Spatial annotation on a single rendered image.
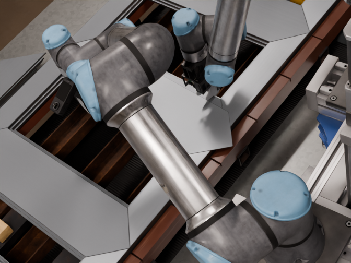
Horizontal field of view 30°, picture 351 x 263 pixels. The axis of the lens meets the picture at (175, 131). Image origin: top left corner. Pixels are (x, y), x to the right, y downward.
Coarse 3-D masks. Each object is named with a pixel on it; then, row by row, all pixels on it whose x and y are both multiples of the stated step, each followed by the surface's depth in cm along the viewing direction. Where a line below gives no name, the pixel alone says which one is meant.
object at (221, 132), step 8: (224, 120) 197; (216, 128) 196; (224, 128) 195; (208, 136) 195; (216, 136) 194; (224, 136) 193; (200, 144) 194; (208, 144) 193; (216, 144) 192; (192, 152) 193
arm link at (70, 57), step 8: (64, 48) 174; (72, 48) 173; (80, 48) 172; (88, 48) 171; (96, 48) 171; (56, 56) 175; (64, 56) 172; (72, 56) 171; (80, 56) 171; (88, 56) 171; (64, 64) 172; (72, 64) 170; (80, 64) 169; (72, 72) 170; (72, 80) 171
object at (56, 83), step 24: (144, 0) 240; (168, 0) 233; (336, 0) 214; (48, 96) 223; (216, 96) 205; (24, 120) 219; (240, 120) 198; (72, 168) 203; (0, 192) 202; (24, 216) 197
